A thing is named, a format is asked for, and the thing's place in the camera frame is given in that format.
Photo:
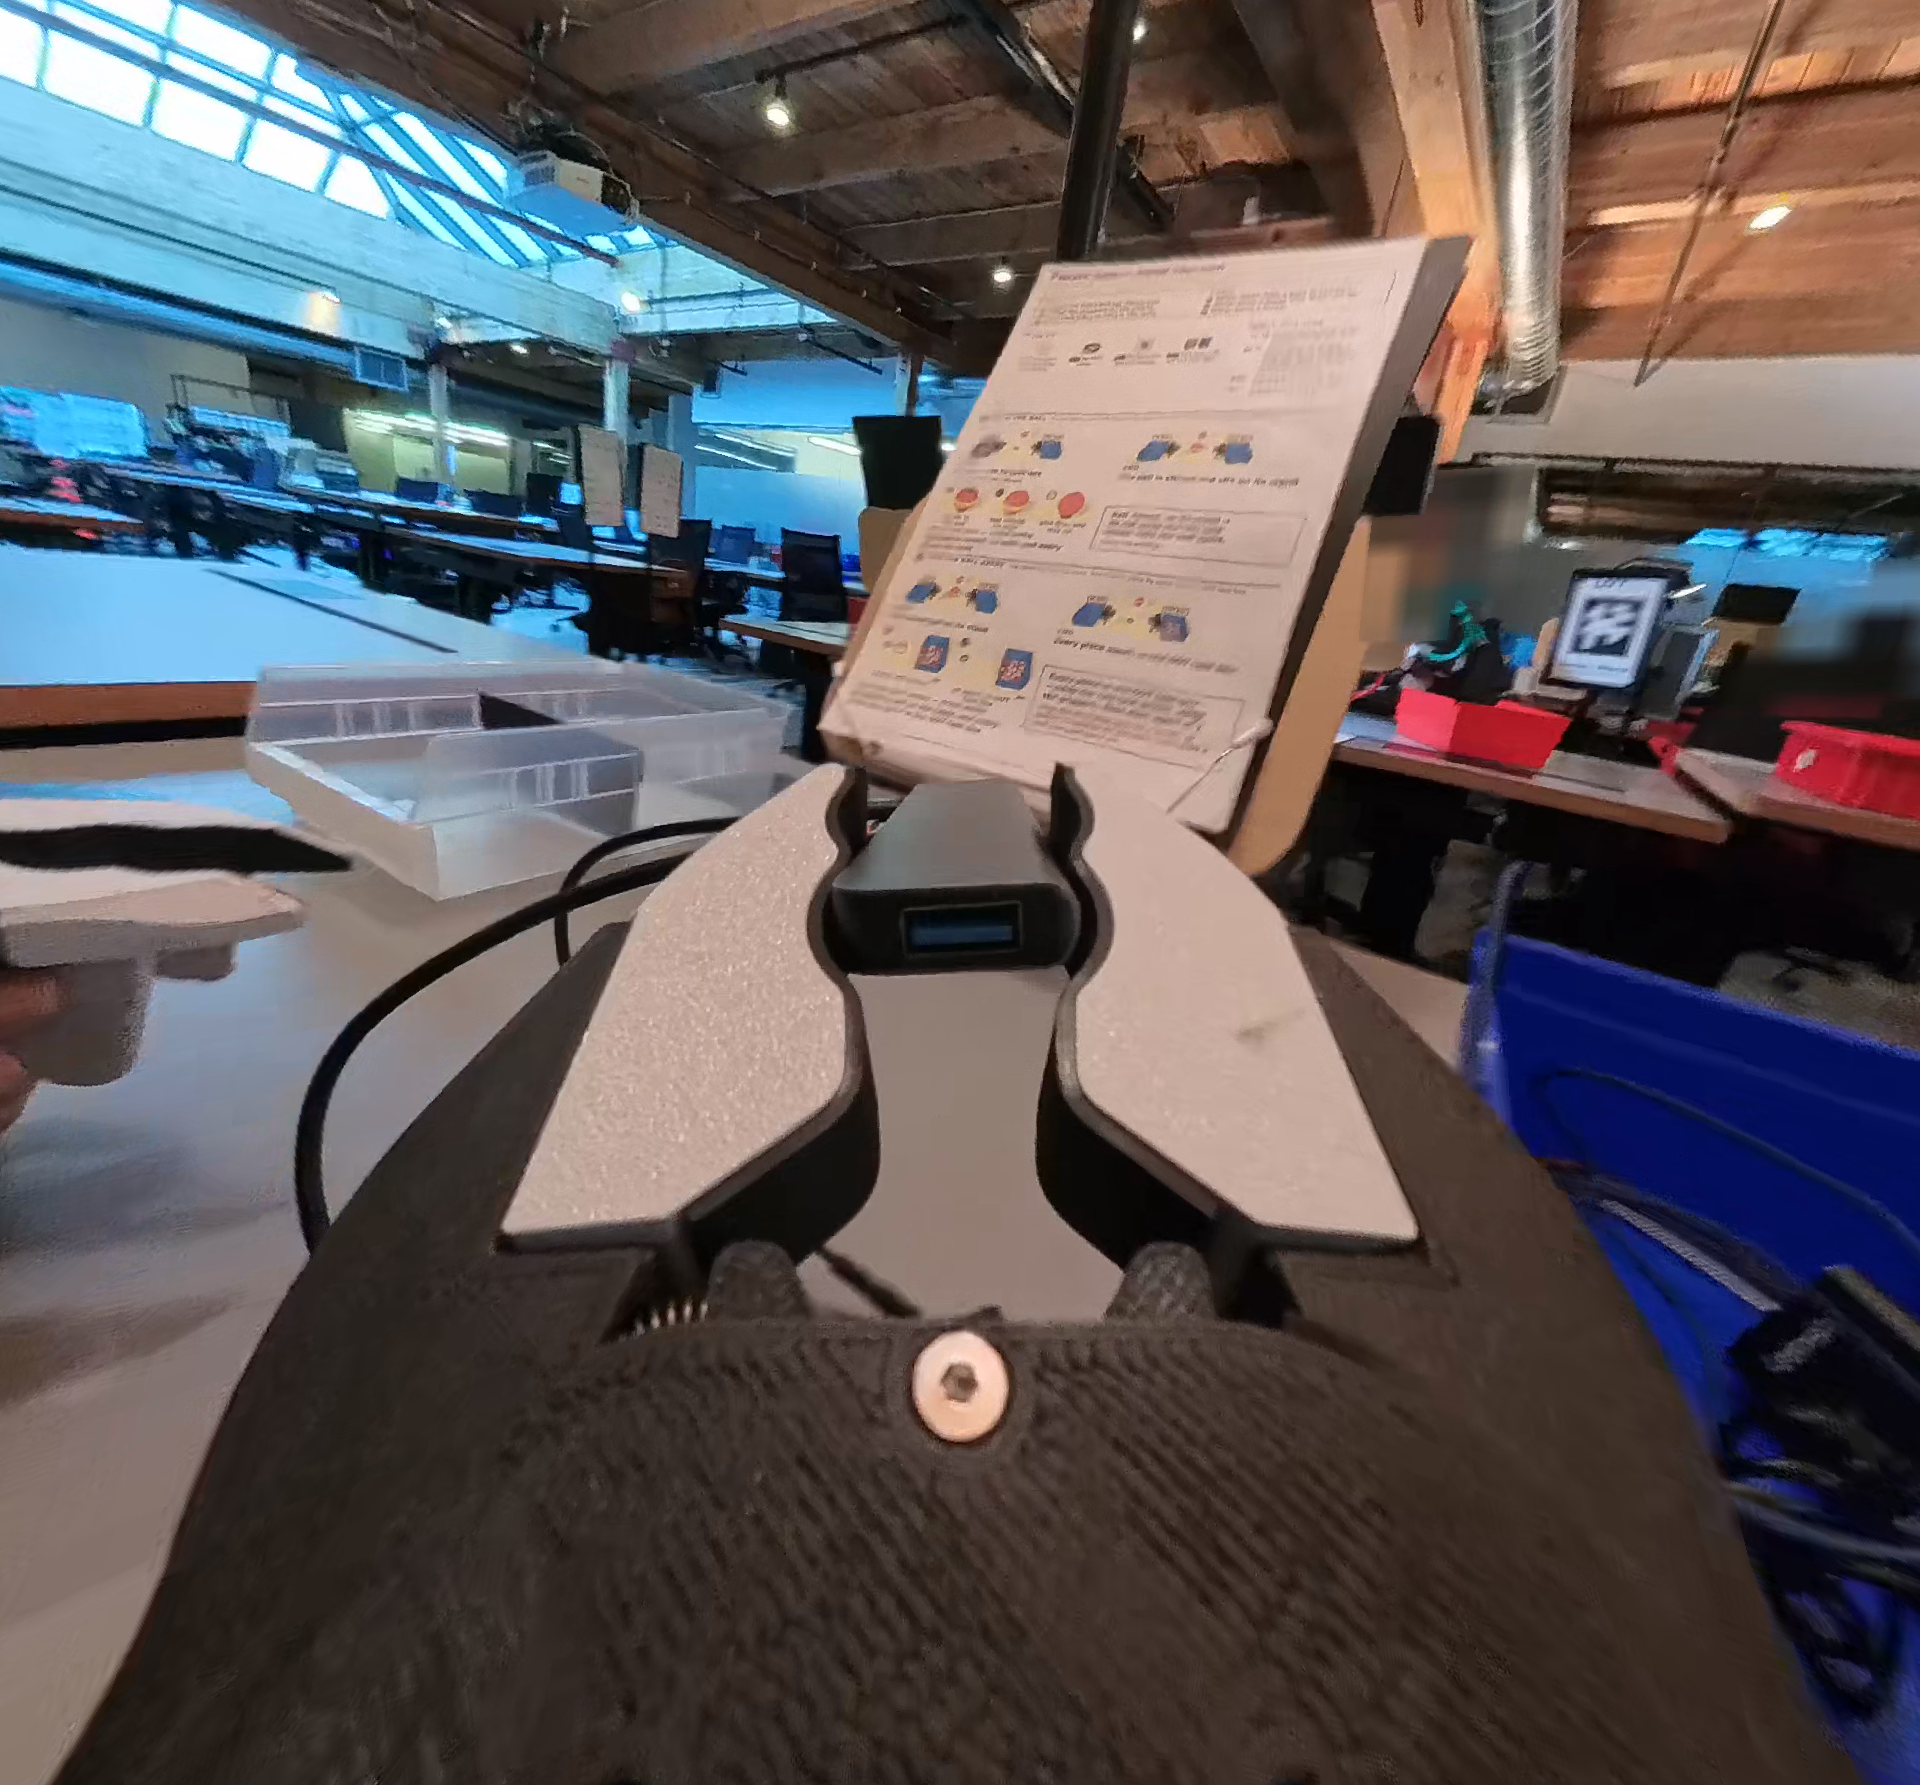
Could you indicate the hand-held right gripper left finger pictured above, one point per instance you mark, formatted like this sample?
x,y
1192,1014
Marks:
x,y
706,1049

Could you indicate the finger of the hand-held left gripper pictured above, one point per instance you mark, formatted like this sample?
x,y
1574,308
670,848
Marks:
x,y
150,816
150,922

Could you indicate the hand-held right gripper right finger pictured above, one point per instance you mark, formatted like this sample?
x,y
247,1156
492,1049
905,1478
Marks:
x,y
1216,1049

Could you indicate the clear plastic box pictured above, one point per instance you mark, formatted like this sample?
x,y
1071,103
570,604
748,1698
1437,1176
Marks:
x,y
450,766

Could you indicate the grey USB hub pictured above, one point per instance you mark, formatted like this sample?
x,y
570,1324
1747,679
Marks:
x,y
953,856

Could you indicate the blue plastic bin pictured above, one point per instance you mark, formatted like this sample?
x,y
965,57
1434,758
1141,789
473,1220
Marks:
x,y
1649,1049

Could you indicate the grey desk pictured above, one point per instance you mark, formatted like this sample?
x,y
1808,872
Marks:
x,y
120,1440

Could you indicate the person's left hand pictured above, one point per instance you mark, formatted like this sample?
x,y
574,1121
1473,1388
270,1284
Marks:
x,y
24,1013

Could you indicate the wooden document stand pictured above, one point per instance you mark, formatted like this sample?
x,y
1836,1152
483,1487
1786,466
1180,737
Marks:
x,y
1305,706

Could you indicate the red plastic bin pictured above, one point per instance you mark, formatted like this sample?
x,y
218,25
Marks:
x,y
1853,766
1484,732

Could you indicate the printed instruction sheet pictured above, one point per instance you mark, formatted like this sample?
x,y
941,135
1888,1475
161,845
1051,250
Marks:
x,y
1126,510

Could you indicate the white standing board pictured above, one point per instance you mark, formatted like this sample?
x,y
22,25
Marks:
x,y
660,488
603,473

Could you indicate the black white marker sign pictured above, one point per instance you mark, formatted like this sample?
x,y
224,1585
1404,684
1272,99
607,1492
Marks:
x,y
1612,629

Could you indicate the black monitor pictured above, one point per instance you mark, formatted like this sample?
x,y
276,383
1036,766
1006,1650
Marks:
x,y
896,457

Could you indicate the white ceiling projector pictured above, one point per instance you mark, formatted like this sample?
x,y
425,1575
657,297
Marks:
x,y
570,187

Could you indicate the black pole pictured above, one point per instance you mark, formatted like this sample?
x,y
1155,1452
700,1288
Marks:
x,y
1111,45

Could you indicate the silver ventilation duct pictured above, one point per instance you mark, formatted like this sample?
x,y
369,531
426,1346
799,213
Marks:
x,y
1523,91

